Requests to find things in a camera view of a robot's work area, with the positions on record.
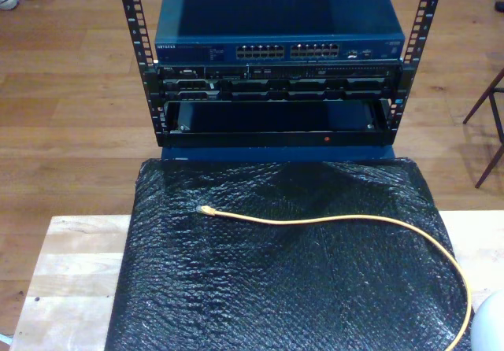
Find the yellow network cable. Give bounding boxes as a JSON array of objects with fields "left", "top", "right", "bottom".
[{"left": 195, "top": 205, "right": 473, "bottom": 351}]

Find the black rack drawer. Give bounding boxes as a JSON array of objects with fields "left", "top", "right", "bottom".
[{"left": 163, "top": 99, "right": 397, "bottom": 147}]

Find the black rack server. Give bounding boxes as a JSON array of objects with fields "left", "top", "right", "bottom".
[{"left": 157, "top": 64, "right": 402, "bottom": 102}]

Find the black bubble wrap mat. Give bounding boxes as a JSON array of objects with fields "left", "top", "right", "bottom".
[{"left": 105, "top": 157, "right": 487, "bottom": 351}]

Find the blue base plate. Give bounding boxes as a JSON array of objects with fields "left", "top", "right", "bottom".
[{"left": 161, "top": 144, "right": 396, "bottom": 164}]

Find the black perforated rack frame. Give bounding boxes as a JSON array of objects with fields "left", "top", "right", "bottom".
[{"left": 115, "top": 0, "right": 448, "bottom": 148}]

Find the blue network switch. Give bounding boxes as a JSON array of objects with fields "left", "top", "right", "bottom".
[{"left": 154, "top": 0, "right": 406, "bottom": 65}]

